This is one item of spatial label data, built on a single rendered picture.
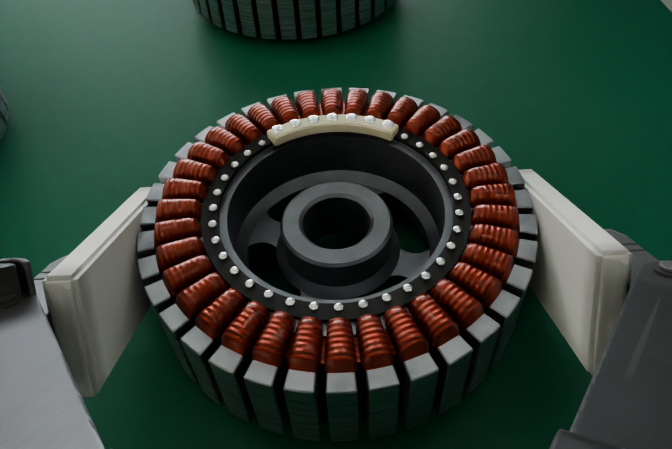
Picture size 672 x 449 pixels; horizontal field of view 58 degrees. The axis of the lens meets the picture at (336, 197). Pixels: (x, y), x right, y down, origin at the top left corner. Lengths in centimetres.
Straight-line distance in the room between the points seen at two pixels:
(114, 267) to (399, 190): 9
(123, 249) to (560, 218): 11
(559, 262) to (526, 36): 17
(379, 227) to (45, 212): 13
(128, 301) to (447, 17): 21
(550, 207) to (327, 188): 7
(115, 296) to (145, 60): 17
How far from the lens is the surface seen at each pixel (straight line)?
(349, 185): 19
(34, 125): 29
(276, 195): 20
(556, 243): 16
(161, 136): 26
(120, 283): 16
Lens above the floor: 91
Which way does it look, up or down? 47 degrees down
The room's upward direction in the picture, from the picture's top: 3 degrees counter-clockwise
